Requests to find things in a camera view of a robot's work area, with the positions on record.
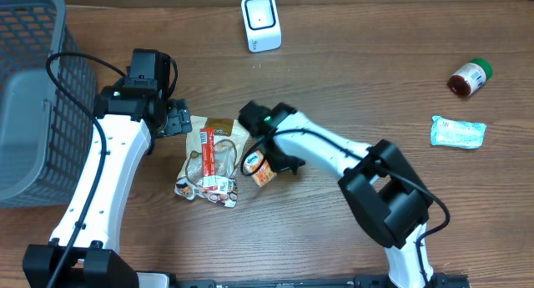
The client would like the orange tissue packet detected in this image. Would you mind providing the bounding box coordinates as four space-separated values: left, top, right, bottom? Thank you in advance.
244 150 277 187

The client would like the beige dried food bag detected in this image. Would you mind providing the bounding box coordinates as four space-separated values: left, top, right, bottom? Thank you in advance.
174 116 249 208

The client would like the red snack stick pack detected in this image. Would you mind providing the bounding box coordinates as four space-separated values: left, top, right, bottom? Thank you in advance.
199 127 217 191

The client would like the teal wet wipes packet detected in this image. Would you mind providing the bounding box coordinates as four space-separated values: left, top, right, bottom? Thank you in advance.
431 115 486 149

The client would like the green white round container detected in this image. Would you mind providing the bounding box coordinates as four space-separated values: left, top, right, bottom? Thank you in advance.
447 58 493 98

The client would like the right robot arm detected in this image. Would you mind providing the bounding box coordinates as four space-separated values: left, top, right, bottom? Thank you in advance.
239 103 436 287

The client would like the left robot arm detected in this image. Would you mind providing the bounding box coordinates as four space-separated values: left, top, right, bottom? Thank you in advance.
23 86 192 288

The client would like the white barcode scanner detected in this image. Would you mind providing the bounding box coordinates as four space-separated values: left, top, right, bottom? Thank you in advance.
241 0 282 53

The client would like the grey plastic mesh basket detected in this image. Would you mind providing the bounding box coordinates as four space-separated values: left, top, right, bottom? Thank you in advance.
1 0 97 208

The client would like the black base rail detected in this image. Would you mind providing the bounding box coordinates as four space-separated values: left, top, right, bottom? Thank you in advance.
137 270 471 288

